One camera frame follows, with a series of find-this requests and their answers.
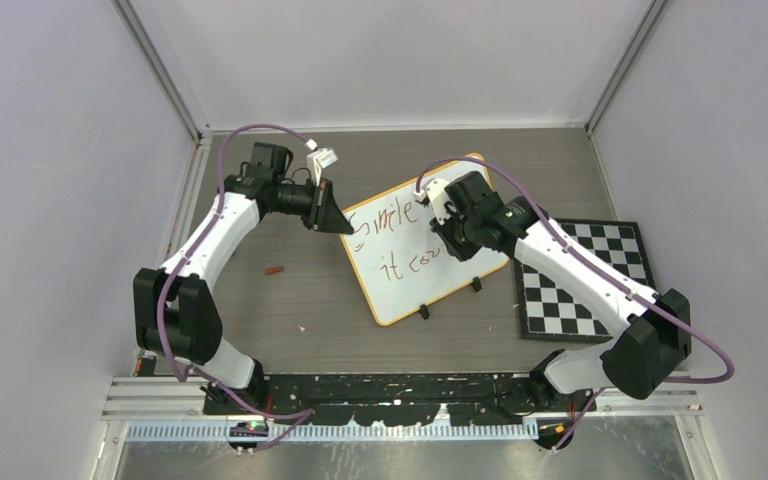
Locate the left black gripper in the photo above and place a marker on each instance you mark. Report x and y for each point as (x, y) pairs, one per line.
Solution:
(326, 215)

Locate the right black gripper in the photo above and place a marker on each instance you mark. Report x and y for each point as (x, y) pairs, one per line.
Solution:
(464, 252)

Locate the yellow framed whiteboard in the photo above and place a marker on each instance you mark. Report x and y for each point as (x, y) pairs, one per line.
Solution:
(401, 265)

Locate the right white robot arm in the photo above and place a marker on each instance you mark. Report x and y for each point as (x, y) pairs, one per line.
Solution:
(646, 328)

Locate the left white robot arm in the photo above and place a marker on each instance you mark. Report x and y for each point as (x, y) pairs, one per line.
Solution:
(175, 312)

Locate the black white chessboard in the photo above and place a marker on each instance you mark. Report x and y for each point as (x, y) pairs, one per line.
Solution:
(561, 299)

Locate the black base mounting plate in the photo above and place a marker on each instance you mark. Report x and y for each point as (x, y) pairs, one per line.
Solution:
(397, 400)

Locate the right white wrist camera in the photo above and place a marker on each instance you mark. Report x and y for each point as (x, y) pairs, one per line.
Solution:
(433, 194)

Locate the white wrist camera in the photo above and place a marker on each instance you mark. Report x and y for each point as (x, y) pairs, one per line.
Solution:
(433, 194)
(318, 160)

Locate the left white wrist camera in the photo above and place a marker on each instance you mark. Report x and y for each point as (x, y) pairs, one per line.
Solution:
(318, 160)

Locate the wire whiteboard stand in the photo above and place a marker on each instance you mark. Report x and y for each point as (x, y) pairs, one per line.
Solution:
(424, 310)

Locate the white slotted cable duct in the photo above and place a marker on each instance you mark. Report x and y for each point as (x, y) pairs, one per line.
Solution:
(260, 431)

